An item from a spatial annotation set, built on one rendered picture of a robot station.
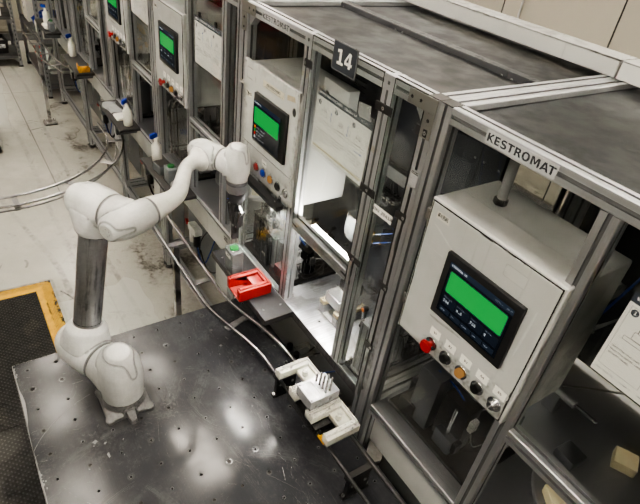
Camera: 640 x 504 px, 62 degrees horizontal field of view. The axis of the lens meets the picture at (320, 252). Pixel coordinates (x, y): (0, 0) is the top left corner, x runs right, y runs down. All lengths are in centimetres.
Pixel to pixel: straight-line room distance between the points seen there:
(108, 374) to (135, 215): 60
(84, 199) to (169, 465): 97
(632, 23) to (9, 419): 506
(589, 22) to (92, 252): 446
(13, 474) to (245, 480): 132
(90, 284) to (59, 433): 56
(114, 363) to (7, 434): 120
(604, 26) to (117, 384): 457
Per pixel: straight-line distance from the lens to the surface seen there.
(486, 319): 138
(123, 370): 208
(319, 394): 199
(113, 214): 182
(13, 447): 312
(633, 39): 516
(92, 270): 204
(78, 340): 218
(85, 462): 216
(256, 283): 234
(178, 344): 247
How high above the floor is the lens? 245
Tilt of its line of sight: 35 degrees down
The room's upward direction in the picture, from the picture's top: 9 degrees clockwise
